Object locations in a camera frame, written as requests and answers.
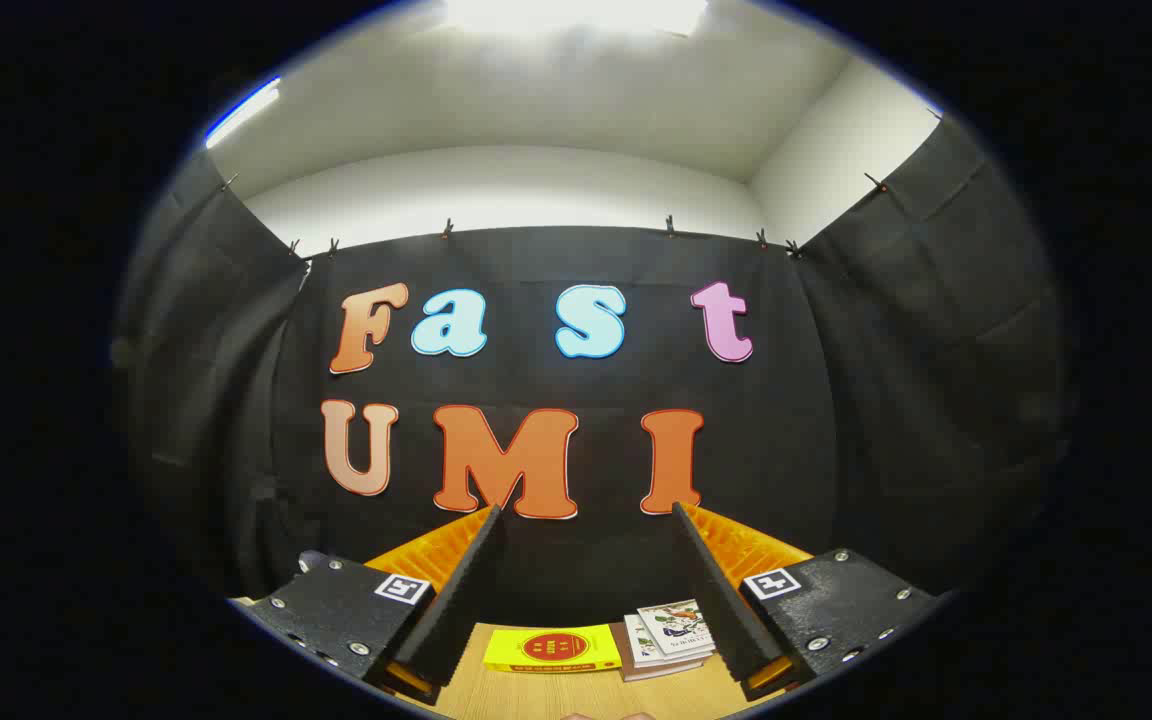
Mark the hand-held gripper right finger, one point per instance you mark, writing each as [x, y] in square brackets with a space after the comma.
[721, 600]

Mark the ceiling light panel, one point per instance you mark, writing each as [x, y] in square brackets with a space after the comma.
[576, 14]

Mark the yellow book with red circle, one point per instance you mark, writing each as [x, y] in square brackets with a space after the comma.
[551, 648]

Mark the ceiling light strip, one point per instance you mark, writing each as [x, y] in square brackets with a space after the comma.
[241, 112]

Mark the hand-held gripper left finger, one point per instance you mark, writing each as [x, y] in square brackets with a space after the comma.
[461, 600]

